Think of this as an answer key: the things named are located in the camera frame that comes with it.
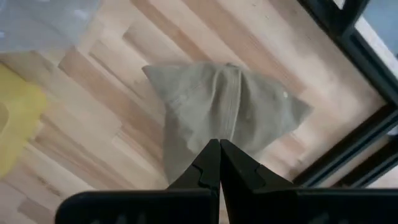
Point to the yellow plastic bin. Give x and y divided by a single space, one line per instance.
15 124

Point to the black aluminium table frame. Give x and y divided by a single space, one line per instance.
367 59

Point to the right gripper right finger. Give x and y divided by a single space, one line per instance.
239 174

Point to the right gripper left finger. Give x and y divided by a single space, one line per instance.
205 174

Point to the clear plastic bin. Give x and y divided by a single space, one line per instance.
40 21

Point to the beige cap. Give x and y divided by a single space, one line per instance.
217 105

